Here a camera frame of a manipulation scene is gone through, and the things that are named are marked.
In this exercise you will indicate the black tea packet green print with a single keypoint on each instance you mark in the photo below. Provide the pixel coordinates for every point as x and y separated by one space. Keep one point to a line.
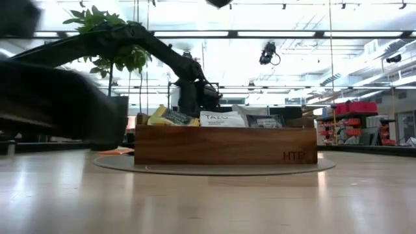
266 122

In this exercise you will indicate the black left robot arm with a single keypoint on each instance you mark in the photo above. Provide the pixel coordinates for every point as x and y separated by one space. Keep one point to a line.
162 50

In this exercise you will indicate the wooden tea organizer box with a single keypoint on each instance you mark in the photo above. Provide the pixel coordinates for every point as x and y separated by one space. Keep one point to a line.
224 144

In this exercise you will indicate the black overhead rig bar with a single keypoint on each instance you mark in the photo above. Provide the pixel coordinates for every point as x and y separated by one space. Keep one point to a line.
232 33

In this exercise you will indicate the round grey mat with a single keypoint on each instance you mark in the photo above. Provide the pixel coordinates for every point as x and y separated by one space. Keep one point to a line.
211 169

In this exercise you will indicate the black plant pot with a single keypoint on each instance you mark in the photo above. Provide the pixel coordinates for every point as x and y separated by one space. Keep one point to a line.
123 113

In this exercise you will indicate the green leafy plant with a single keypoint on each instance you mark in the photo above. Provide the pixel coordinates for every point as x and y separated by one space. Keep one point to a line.
94 18

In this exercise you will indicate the small red storage bin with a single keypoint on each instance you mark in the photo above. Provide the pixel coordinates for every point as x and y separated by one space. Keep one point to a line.
342 109

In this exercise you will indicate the rolling parts bin rack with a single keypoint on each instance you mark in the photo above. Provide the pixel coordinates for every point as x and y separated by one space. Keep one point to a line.
354 130

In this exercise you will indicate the large red storage bin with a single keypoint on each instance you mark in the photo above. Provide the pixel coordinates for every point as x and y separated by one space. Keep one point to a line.
363 108

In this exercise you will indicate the black overhead camera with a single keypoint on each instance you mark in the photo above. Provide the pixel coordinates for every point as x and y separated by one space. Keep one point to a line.
267 53

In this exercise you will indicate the black ceiling camera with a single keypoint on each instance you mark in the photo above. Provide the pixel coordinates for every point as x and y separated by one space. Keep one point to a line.
394 58

